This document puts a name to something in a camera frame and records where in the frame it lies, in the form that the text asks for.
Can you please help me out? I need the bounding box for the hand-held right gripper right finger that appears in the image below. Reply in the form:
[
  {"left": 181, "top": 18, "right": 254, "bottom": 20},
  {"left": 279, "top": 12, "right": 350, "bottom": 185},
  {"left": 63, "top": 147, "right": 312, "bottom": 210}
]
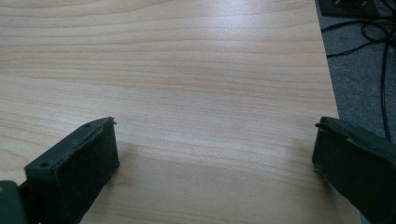
[{"left": 312, "top": 116, "right": 396, "bottom": 224}]

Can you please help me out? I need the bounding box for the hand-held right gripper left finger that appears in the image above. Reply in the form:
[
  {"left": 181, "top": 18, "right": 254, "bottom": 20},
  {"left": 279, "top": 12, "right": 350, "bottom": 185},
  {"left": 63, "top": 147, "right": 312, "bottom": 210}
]
[{"left": 18, "top": 116, "right": 120, "bottom": 224}]

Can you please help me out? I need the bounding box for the black stand base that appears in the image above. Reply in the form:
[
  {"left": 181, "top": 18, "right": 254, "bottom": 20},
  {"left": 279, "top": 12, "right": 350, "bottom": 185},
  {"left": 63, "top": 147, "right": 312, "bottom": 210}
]
[{"left": 318, "top": 0, "right": 390, "bottom": 18}]

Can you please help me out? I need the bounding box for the black cable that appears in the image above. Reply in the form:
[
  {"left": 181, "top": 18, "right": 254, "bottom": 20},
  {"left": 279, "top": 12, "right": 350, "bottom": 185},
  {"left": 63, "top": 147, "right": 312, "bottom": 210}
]
[
  {"left": 320, "top": 18, "right": 396, "bottom": 59},
  {"left": 361, "top": 18, "right": 396, "bottom": 142}
]

